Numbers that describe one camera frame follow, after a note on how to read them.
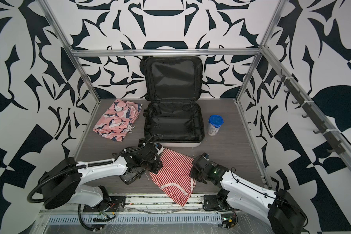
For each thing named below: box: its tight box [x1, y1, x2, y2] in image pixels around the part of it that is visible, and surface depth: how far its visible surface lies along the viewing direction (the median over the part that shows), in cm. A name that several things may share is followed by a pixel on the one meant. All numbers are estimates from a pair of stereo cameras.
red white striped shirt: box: [149, 147, 197, 207], surface depth 81 cm
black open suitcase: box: [139, 56, 205, 148], surface depth 101 cm
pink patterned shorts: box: [92, 99, 143, 142], surface depth 106 cm
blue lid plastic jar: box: [207, 114, 225, 136], surface depth 94 cm
